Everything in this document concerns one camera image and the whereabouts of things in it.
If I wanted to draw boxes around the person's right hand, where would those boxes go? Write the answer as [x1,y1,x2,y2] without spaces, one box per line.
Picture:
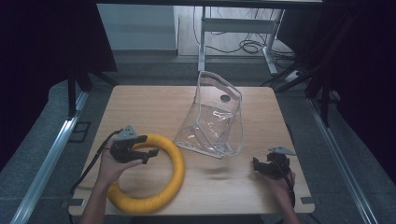
[262,170,297,200]

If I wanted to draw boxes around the white metal desk frame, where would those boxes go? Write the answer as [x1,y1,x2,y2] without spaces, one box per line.
[197,7,286,76]

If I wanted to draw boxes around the white power strip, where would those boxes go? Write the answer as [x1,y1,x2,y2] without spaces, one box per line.
[284,70,304,83]

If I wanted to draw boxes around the person's left hand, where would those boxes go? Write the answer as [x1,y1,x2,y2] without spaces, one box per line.
[97,138,144,188]

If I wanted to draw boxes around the aluminium rail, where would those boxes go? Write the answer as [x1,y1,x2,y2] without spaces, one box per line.
[10,91,90,224]
[306,98,379,224]

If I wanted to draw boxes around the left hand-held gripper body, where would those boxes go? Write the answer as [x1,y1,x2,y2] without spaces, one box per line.
[109,124,149,164]

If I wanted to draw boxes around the clear plastic bag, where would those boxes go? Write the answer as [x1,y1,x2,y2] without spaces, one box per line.
[173,70,244,160]

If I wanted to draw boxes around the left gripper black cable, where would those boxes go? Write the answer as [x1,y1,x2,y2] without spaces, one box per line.
[68,128,124,197]

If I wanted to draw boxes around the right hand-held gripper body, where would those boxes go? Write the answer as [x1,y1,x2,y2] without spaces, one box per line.
[257,146,297,180]

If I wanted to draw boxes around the black floor cables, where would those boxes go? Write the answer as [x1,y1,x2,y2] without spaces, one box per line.
[192,7,297,62]

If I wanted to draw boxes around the black stand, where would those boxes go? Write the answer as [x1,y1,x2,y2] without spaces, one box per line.
[303,71,342,128]
[66,69,120,119]

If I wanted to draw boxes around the yellow ring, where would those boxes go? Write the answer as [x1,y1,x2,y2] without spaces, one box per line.
[106,133,186,215]

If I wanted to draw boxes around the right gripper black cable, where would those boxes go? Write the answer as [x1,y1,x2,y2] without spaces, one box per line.
[274,157,297,208]

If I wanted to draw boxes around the dark curtain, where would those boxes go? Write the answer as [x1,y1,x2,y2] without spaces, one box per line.
[0,0,119,171]
[276,0,396,185]

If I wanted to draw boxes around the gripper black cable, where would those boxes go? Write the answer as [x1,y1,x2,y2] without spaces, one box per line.
[68,128,124,197]
[274,157,297,208]

